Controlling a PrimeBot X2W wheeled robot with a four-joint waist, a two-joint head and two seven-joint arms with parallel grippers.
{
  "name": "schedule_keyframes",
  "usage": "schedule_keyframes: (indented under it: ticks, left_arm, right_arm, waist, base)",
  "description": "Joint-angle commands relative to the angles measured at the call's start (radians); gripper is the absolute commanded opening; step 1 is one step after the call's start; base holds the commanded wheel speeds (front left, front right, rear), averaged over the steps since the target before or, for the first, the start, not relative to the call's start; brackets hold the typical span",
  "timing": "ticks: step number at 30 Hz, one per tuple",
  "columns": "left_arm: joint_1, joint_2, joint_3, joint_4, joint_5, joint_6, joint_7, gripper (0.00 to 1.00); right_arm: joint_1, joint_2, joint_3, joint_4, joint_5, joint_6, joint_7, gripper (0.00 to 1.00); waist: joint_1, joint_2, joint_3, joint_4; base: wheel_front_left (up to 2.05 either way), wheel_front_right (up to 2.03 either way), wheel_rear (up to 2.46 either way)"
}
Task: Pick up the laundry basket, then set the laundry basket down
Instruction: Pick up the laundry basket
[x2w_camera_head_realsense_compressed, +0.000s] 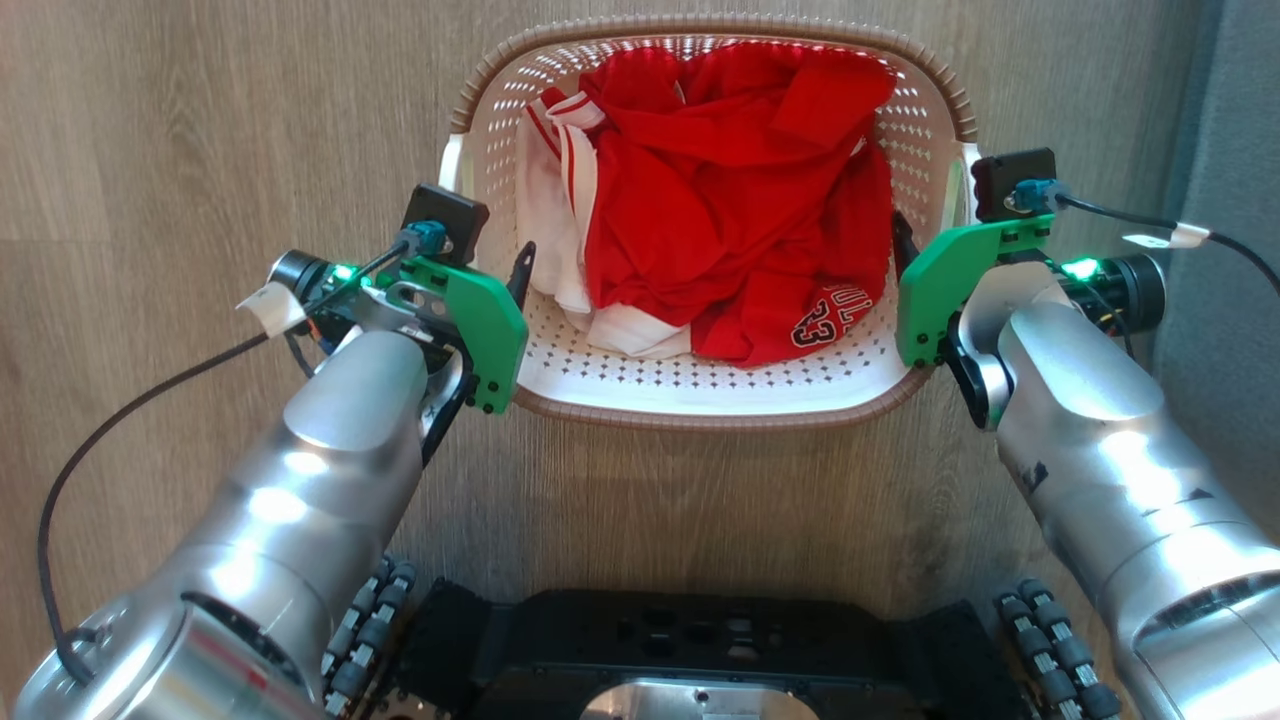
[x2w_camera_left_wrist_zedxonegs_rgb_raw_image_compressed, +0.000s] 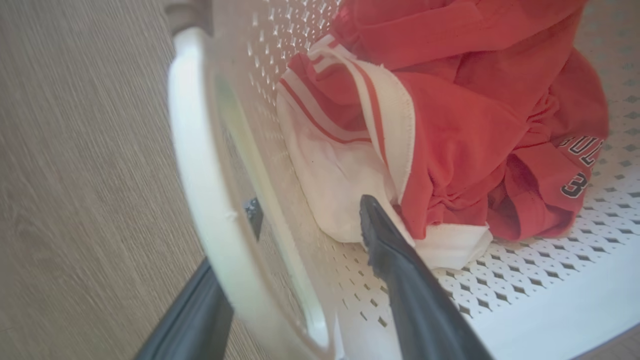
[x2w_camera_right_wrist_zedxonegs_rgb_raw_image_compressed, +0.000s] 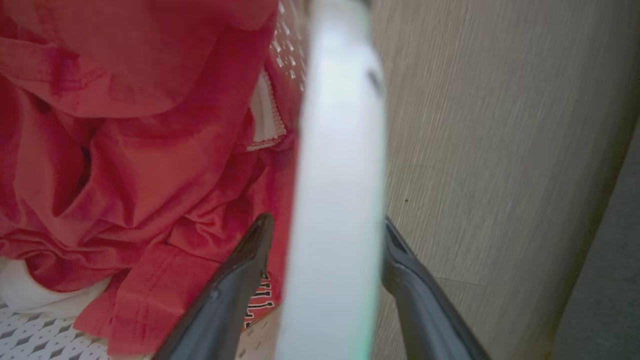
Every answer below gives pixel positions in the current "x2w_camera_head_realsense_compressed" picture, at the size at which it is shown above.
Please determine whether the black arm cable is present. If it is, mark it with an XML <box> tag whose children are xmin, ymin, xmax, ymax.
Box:
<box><xmin>37</xmin><ymin>238</ymin><xmax>421</xmax><ymax>686</ymax></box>
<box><xmin>1040</xmin><ymin>185</ymin><xmax>1280</xmax><ymax>297</ymax></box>

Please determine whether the right omni wheel with rollers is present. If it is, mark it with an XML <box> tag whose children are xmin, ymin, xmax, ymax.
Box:
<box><xmin>993</xmin><ymin>577</ymin><xmax>1123</xmax><ymax>720</ymax></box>

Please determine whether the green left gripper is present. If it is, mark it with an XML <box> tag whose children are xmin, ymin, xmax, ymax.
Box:
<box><xmin>398</xmin><ymin>240</ymin><xmax>538</xmax><ymax>415</ymax></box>

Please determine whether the left omni wheel with rollers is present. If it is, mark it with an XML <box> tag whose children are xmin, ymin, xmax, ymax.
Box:
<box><xmin>320</xmin><ymin>555</ymin><xmax>418</xmax><ymax>718</ymax></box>

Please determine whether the white laundry basket brown rim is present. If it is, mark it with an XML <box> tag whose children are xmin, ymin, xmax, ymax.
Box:
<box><xmin>438</xmin><ymin>15</ymin><xmax>986</xmax><ymax>432</ymax></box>

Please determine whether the red basketball jersey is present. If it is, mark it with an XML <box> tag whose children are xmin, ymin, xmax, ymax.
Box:
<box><xmin>578</xmin><ymin>42</ymin><xmax>898</xmax><ymax>369</ymax></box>

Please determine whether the grey fabric sofa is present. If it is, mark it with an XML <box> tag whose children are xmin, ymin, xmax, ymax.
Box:
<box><xmin>1148</xmin><ymin>0</ymin><xmax>1280</xmax><ymax>566</ymax></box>

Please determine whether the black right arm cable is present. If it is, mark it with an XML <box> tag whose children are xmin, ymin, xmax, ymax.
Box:
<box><xmin>1040</xmin><ymin>185</ymin><xmax>1280</xmax><ymax>297</ymax></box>

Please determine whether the white garment with red stripes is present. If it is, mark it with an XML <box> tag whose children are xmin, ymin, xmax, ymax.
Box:
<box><xmin>515</xmin><ymin>88</ymin><xmax>693</xmax><ymax>360</ymax></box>

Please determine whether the omni wheel with rollers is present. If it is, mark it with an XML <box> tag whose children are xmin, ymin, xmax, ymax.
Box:
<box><xmin>993</xmin><ymin>577</ymin><xmax>1123</xmax><ymax>720</ymax></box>
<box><xmin>320</xmin><ymin>555</ymin><xmax>418</xmax><ymax>718</ymax></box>

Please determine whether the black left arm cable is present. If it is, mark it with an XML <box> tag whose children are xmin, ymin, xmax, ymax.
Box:
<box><xmin>37</xmin><ymin>238</ymin><xmax>421</xmax><ymax>686</ymax></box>

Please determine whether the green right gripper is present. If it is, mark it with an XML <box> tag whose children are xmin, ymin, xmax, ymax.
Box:
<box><xmin>889</xmin><ymin>209</ymin><xmax>1057</xmax><ymax>368</ymax></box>

